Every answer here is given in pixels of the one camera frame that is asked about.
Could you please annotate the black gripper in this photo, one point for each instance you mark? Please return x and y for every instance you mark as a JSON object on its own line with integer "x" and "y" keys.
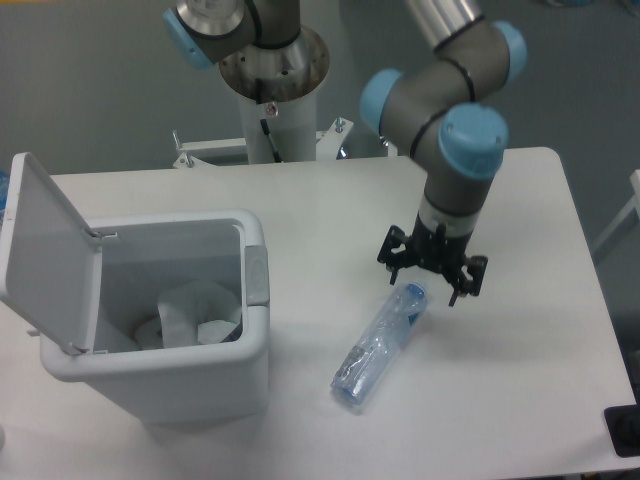
{"x": 433, "y": 250}

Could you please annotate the white trash can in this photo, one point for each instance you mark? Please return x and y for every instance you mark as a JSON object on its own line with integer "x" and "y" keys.
{"x": 142, "y": 257}

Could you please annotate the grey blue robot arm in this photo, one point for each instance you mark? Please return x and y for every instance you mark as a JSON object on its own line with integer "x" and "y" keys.
{"x": 275, "y": 64}

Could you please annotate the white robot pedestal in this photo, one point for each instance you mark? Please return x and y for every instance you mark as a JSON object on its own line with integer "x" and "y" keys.
{"x": 284, "y": 131}

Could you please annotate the white trash can lid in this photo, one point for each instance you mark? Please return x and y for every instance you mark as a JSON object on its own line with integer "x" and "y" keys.
{"x": 51, "y": 260}

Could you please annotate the black clamp at table edge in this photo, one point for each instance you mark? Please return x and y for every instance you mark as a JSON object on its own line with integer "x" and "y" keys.
{"x": 623, "y": 426}

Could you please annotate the trash pile inside can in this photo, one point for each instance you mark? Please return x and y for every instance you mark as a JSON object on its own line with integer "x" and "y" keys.
{"x": 174, "y": 331}

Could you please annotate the clear plastic water bottle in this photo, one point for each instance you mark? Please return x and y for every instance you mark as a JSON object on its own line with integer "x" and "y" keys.
{"x": 384, "y": 337}

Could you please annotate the white frame at right edge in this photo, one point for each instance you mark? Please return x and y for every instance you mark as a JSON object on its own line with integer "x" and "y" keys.
{"x": 620, "y": 226}

